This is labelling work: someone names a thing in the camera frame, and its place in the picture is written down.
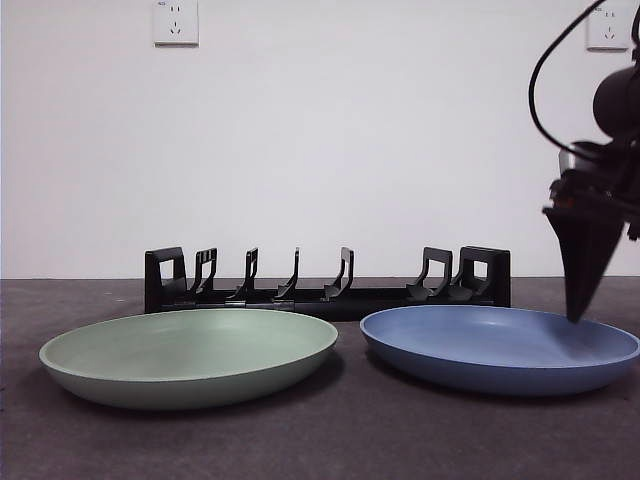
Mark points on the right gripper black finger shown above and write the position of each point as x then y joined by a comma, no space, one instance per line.
582,250

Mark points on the blue round plate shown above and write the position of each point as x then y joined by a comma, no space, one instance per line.
490,360

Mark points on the pale green round plate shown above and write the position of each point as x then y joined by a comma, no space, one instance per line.
190,365

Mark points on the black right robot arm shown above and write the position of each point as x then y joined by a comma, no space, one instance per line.
620,102

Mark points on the black plastic plate rack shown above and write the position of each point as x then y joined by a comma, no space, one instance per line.
350,302

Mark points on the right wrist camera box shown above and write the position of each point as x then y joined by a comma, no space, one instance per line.
575,159

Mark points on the white wall socket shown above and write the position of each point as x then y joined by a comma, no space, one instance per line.
607,36
176,25

